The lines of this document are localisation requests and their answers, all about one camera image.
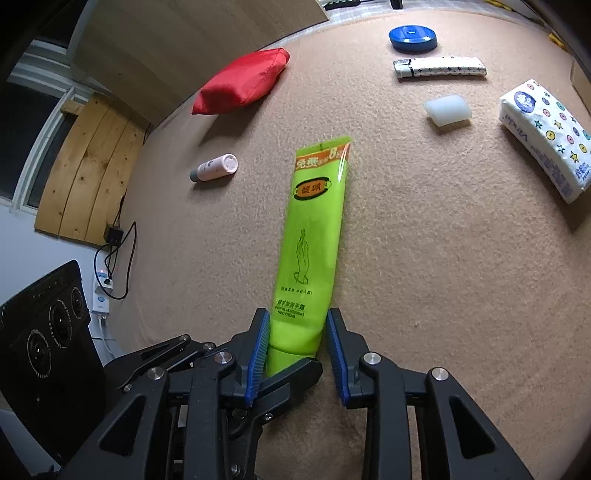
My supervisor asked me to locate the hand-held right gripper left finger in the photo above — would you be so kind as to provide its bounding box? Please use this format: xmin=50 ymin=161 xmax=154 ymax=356
xmin=60 ymin=308 xmax=273 ymax=480

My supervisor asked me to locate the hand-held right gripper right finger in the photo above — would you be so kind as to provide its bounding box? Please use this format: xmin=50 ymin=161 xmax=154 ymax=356
xmin=325 ymin=307 xmax=536 ymax=480

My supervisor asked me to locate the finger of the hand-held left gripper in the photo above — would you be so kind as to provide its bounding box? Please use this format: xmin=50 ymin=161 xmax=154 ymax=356
xmin=104 ymin=335 xmax=218 ymax=393
xmin=231 ymin=357 xmax=324 ymax=435

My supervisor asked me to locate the green hand cream tube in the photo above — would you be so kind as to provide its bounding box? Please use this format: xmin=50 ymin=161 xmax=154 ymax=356
xmin=265 ymin=135 xmax=354 ymax=377

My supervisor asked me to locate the small pink bottle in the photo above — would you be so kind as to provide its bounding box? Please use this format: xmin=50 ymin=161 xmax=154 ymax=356
xmin=189 ymin=154 xmax=239 ymax=182

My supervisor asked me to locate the translucent white cap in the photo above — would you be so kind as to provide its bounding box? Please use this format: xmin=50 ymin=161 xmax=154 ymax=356
xmin=423 ymin=93 xmax=473 ymax=127

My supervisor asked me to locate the red fabric pouch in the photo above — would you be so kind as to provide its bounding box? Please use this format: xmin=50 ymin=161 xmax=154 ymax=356
xmin=191 ymin=47 xmax=291 ymax=115

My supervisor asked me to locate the white patterned lighter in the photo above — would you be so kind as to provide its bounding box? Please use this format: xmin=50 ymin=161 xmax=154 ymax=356
xmin=393 ymin=56 xmax=487 ymax=80

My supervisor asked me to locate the white patterned tissue pack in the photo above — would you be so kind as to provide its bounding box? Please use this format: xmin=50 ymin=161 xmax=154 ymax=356
xmin=499 ymin=79 xmax=591 ymax=205

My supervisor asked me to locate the cardboard box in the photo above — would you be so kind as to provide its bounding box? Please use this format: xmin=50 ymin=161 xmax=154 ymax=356
xmin=569 ymin=58 xmax=591 ymax=90

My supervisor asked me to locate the white power strip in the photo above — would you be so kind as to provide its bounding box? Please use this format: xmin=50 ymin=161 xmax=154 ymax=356
xmin=91 ymin=270 xmax=112 ymax=320

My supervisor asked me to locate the wooden slat board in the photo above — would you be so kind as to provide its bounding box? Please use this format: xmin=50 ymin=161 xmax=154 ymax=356
xmin=34 ymin=95 xmax=151 ymax=245

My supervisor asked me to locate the blue round tin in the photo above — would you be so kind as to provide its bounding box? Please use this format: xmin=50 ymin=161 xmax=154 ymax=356
xmin=389 ymin=25 xmax=438 ymax=51

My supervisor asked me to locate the white cable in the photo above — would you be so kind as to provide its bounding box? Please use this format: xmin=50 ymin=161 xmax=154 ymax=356
xmin=98 ymin=316 xmax=118 ymax=363

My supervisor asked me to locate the black power adapter with cable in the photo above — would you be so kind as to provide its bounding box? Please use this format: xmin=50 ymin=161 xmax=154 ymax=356
xmin=95 ymin=194 xmax=138 ymax=301

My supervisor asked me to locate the white window frame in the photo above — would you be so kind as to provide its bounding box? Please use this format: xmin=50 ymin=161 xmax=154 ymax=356
xmin=7 ymin=39 xmax=77 ymax=214

